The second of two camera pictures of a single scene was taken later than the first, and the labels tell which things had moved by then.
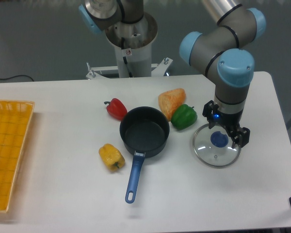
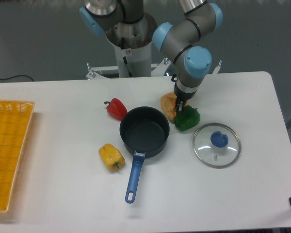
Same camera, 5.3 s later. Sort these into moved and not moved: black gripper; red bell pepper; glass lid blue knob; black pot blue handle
Moved: black gripper
Not moved: red bell pepper; glass lid blue knob; black pot blue handle
